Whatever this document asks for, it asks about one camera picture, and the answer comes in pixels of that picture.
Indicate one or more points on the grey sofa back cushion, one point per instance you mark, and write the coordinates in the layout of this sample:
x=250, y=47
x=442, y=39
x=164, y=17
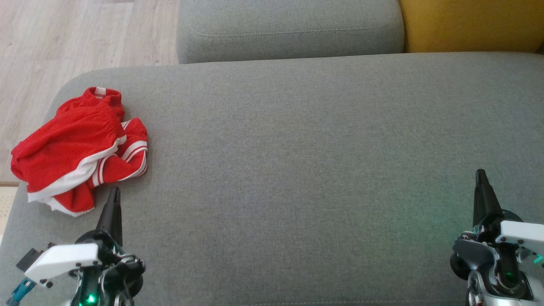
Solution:
x=289, y=29

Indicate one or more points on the blue left camera connector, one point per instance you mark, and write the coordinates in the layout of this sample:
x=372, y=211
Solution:
x=19, y=291

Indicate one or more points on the yellow sofa cushion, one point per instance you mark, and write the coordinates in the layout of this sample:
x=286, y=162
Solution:
x=471, y=23

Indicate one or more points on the grey sofa seat cushion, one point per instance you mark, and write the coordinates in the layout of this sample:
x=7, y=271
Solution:
x=297, y=170

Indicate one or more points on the red white sports shirt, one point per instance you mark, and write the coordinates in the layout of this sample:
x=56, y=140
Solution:
x=68, y=140

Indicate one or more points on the beige rug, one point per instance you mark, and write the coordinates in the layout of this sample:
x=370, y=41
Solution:
x=6, y=204

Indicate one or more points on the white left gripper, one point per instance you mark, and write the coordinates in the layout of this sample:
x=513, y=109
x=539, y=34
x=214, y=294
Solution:
x=63, y=259

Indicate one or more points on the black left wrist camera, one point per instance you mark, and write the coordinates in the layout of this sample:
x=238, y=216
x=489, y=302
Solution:
x=27, y=257

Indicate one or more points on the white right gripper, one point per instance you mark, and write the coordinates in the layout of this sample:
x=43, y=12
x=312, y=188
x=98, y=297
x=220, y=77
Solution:
x=518, y=236

